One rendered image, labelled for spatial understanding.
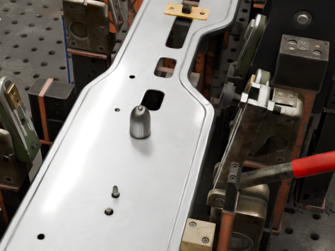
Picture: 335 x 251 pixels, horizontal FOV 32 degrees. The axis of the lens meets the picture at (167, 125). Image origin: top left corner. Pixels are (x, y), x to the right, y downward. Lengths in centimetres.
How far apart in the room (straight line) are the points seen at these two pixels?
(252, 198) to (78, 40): 54
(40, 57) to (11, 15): 22
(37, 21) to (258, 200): 107
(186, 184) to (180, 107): 16
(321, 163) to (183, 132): 27
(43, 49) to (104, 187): 81
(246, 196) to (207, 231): 8
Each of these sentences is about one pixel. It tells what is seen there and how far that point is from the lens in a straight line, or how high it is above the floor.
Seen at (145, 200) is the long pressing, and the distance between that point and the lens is 78.
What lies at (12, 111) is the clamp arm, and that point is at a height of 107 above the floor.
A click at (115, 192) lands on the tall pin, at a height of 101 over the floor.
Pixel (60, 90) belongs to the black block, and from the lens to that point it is 96.
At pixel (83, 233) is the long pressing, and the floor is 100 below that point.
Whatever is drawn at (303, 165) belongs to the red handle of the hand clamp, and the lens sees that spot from 67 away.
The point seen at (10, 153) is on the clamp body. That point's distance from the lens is 85.
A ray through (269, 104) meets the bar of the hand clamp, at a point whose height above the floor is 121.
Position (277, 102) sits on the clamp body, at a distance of 84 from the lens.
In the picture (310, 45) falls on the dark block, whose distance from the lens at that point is 87.
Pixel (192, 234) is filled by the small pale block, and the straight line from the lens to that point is 67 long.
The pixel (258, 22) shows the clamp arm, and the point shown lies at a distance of 94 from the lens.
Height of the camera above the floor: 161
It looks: 44 degrees down
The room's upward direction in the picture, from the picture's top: 3 degrees clockwise
